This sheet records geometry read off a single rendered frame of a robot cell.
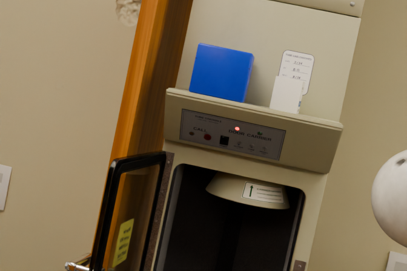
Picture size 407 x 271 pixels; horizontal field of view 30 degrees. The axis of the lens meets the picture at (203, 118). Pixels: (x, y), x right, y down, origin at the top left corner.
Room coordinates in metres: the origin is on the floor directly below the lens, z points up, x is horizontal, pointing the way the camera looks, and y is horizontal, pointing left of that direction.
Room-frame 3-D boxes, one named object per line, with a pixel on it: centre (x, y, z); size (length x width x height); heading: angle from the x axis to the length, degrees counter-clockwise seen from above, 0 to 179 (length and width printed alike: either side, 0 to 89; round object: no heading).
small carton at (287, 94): (1.39, -0.14, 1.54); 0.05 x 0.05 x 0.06; 79
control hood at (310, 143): (1.40, -0.09, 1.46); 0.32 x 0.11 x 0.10; 85
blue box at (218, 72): (1.40, -0.02, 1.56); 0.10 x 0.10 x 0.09; 85
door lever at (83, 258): (1.24, 0.13, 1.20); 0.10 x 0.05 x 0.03; 168
